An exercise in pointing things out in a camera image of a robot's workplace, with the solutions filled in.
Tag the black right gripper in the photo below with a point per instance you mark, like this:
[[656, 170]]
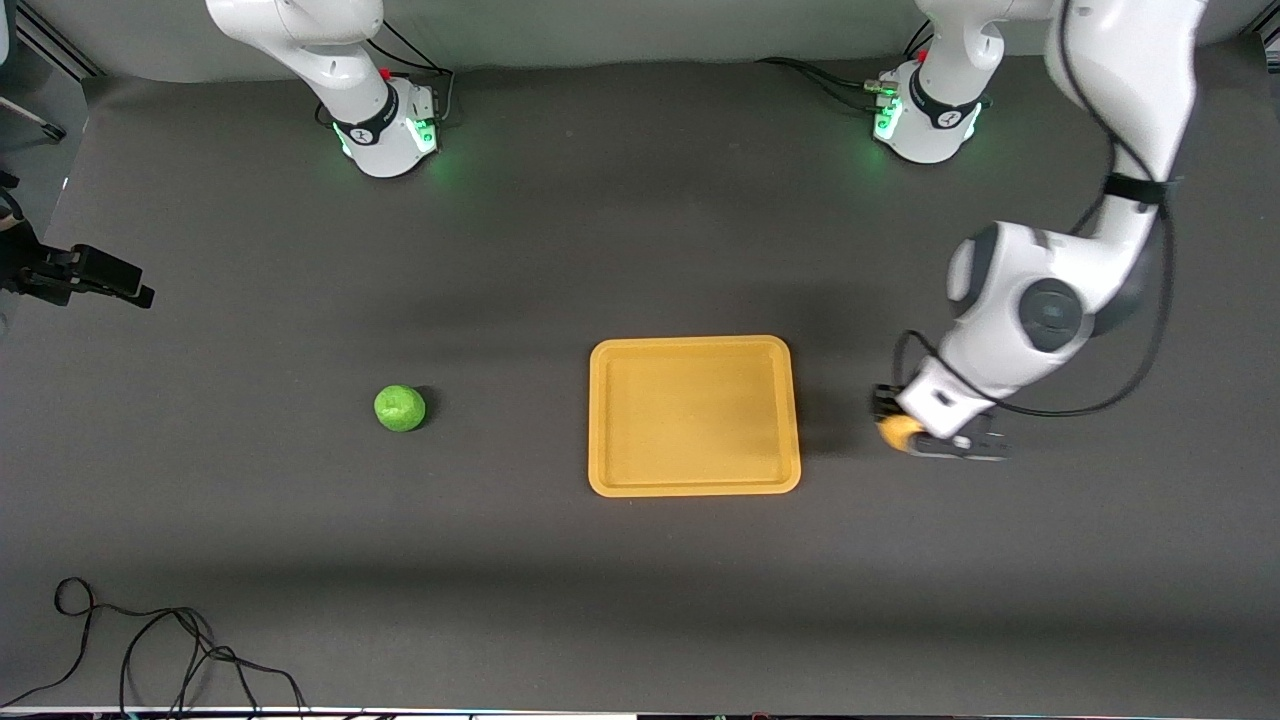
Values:
[[62, 275]]

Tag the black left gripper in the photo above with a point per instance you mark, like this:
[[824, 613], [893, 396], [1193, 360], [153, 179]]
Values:
[[884, 402]]

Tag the yellow potato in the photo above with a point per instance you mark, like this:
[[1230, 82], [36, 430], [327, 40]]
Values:
[[900, 434]]

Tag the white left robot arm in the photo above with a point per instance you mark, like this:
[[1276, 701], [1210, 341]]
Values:
[[1130, 80]]

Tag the yellow plastic tray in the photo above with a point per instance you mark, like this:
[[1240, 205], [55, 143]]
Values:
[[694, 415]]

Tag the green apple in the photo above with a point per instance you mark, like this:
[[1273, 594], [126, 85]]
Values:
[[400, 408]]

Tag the dark grey table mat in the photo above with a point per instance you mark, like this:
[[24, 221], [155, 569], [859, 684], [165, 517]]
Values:
[[600, 250]]

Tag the aluminium frame rail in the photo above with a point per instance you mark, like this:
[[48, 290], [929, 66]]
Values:
[[60, 45]]

